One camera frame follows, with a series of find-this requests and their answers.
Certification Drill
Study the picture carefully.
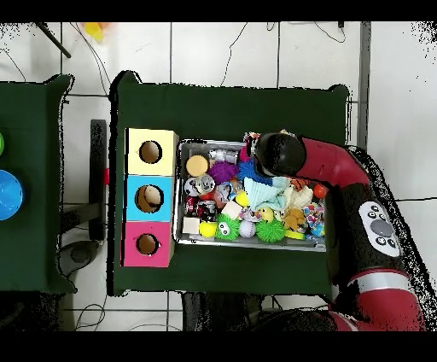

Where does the polka dot cloth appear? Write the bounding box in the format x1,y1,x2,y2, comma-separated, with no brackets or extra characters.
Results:
242,129,296,157

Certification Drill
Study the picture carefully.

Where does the wooden box with three holes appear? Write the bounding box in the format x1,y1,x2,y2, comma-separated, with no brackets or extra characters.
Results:
120,127,180,268

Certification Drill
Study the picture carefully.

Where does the shallow mesh bin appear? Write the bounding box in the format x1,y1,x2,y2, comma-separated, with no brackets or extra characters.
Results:
172,137,328,253

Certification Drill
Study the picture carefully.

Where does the purple spiky ball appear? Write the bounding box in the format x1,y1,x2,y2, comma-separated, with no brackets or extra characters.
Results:
207,161,239,185

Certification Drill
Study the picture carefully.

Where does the crushed drink can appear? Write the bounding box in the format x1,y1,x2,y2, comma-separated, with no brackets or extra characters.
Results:
194,173,216,196

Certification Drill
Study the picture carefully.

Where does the orange round sponge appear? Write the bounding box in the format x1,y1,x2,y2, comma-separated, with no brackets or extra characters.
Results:
185,155,210,178

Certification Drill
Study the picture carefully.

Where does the blue spiky ball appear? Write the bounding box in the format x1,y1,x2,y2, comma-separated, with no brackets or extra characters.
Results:
236,158,274,187

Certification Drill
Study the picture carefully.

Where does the light blue knitted cloth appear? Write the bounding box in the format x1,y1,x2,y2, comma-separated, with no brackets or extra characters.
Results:
242,176,291,212

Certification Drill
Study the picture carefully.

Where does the green spiky toy with eyes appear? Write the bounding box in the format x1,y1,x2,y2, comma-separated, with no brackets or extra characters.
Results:
214,213,241,241

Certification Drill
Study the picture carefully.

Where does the white baseball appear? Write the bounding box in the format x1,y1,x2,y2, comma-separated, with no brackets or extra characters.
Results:
238,219,257,239

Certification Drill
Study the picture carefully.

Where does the green spiky ball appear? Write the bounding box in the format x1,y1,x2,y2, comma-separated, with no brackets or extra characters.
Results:
255,218,287,244

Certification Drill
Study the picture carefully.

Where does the brown teddy bear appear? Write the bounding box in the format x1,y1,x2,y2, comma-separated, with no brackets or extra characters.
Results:
283,207,306,231

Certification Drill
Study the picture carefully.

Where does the black upright panel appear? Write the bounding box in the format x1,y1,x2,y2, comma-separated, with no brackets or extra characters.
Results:
89,119,108,242

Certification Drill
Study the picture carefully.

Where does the grey round base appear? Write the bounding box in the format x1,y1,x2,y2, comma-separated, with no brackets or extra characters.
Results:
57,239,101,278

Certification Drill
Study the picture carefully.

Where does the yellow object on floor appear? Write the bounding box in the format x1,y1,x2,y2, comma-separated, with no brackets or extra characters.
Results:
83,22,105,42

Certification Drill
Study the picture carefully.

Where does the dark green side tablecloth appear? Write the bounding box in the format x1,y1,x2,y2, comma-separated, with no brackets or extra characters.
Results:
0,73,78,295

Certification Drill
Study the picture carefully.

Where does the blue bowl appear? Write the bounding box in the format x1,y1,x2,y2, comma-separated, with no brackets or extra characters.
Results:
0,169,25,222

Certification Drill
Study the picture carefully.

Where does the black rod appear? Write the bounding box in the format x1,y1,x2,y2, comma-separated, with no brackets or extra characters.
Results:
34,22,73,59

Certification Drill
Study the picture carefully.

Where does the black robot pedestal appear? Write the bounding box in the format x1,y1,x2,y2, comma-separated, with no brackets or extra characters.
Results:
182,291,264,331

